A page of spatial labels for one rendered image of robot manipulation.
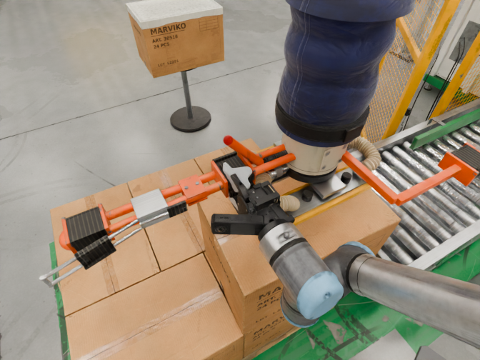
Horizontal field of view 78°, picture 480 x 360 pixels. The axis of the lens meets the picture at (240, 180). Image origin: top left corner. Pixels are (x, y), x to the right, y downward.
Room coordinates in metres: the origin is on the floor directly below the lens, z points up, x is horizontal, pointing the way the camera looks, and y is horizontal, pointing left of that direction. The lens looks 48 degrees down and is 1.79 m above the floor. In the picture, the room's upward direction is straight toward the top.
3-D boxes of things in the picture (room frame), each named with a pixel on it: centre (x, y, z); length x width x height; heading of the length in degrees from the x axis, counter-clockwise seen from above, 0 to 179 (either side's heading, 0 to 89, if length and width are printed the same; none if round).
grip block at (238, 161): (0.51, 0.02, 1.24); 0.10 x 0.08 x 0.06; 29
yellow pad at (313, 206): (0.55, -0.25, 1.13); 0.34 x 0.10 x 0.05; 119
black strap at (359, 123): (0.63, -0.20, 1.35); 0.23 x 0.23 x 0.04
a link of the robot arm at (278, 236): (0.32, -0.09, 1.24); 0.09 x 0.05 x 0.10; 119
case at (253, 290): (0.63, -0.19, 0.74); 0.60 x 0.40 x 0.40; 116
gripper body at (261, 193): (0.39, -0.05, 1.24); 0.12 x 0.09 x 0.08; 29
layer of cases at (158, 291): (0.76, 0.22, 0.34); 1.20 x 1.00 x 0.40; 118
